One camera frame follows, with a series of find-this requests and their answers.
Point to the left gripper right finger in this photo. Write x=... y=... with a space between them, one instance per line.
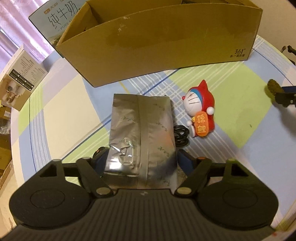
x=196 y=170

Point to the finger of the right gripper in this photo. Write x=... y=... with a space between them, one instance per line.
x=287 y=97

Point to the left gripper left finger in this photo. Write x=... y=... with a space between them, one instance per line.
x=91 y=170

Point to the silver foil bag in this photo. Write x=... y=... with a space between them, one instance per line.
x=142 y=150

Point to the red Doraemon figurine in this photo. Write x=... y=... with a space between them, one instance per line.
x=199 y=104

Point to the stacked cardboard boxes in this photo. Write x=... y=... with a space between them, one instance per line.
x=6 y=155

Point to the white product box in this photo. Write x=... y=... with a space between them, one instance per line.
x=20 y=77

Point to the brown cardboard box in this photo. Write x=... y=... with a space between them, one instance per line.
x=110 y=41

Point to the light blue milk carton box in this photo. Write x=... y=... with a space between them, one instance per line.
x=53 y=18

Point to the pink curtain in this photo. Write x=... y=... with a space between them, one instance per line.
x=17 y=30

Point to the black handle tool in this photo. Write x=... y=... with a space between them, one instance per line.
x=289 y=49

